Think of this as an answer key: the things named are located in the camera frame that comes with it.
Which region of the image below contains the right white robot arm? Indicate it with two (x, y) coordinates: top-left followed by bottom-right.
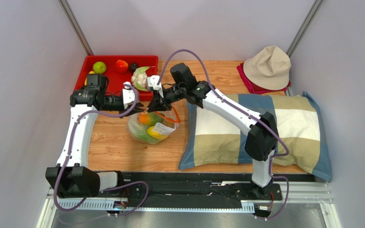
(146, 63), (279, 197)

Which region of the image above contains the red tomato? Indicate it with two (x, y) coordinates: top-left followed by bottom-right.
(115, 60), (129, 74)

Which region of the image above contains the clear zip top bag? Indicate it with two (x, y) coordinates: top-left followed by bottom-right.
(127, 107), (181, 145)

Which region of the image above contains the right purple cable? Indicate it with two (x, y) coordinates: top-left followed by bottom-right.
(156, 49), (291, 221)

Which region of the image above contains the white cauliflower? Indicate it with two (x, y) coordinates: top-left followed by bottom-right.
(131, 66), (150, 92)

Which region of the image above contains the dark avocado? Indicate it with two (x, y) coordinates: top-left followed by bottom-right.
(128, 62), (139, 74)

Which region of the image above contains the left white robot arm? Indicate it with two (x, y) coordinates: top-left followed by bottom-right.
(45, 74), (142, 199)

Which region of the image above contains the beige bucket hat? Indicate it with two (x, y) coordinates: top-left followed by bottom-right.
(242, 46), (292, 91)

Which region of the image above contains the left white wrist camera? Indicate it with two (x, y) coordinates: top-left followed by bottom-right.
(122, 82), (139, 109)

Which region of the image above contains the red cloth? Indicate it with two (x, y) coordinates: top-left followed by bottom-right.
(236, 63), (288, 95)

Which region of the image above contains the green orange mango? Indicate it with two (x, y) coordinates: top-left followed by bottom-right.
(137, 112), (164, 126)

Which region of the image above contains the yellow bell pepper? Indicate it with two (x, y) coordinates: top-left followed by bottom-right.
(146, 126), (168, 140)

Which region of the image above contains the plaid pillow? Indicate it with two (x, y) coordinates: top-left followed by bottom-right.
(178, 92), (332, 181)

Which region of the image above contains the yellow corn cob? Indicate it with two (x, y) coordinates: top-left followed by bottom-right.
(84, 71), (95, 86)

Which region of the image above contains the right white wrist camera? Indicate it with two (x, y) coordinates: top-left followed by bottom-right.
(146, 75), (164, 98)

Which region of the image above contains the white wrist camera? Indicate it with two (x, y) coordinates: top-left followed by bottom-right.
(146, 75), (164, 98)
(122, 82), (139, 109)

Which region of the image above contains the green lettuce cabbage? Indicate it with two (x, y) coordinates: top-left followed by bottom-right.
(127, 119), (161, 145)

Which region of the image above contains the green lime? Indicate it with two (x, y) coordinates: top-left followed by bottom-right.
(93, 61), (107, 74)

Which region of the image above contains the red plastic bin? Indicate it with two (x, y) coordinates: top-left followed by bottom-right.
(74, 55), (158, 93)

